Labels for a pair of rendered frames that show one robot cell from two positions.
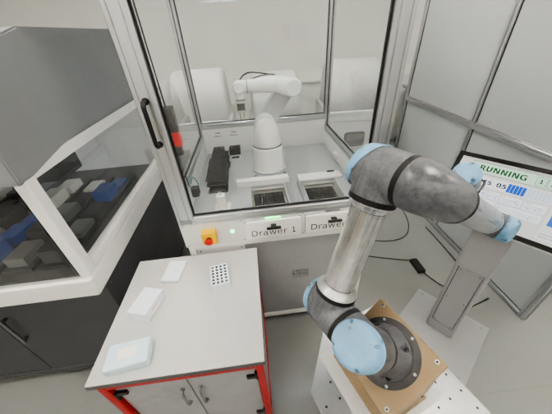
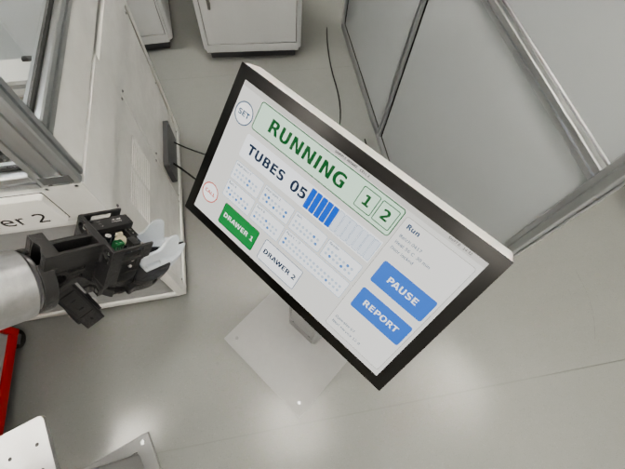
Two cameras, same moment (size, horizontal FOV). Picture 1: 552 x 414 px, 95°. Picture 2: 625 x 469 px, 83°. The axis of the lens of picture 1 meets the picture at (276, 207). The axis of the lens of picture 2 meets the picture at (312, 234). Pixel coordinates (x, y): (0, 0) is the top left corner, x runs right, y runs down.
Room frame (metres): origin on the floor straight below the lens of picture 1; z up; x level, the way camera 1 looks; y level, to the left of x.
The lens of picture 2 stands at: (0.59, -0.93, 1.61)
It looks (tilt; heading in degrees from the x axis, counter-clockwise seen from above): 64 degrees down; 346
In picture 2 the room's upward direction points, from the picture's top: 7 degrees clockwise
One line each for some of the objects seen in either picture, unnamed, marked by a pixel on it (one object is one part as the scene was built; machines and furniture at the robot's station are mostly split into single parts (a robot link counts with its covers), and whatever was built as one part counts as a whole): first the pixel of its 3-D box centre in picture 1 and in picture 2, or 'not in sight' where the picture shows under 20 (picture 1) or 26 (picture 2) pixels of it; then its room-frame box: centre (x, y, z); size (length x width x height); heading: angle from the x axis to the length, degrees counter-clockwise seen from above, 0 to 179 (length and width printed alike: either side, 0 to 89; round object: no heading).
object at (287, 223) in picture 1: (273, 227); not in sight; (1.02, 0.02, 0.87); 0.29 x 0.02 x 0.11; 94
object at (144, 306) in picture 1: (147, 304); not in sight; (0.68, 0.58, 0.79); 0.13 x 0.09 x 0.05; 167
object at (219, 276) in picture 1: (219, 276); not in sight; (0.81, 0.29, 0.78); 0.12 x 0.08 x 0.04; 13
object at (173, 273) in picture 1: (174, 271); not in sight; (0.87, 0.53, 0.77); 0.13 x 0.09 x 0.02; 176
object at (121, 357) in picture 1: (129, 355); not in sight; (0.47, 0.57, 0.78); 0.15 x 0.10 x 0.04; 101
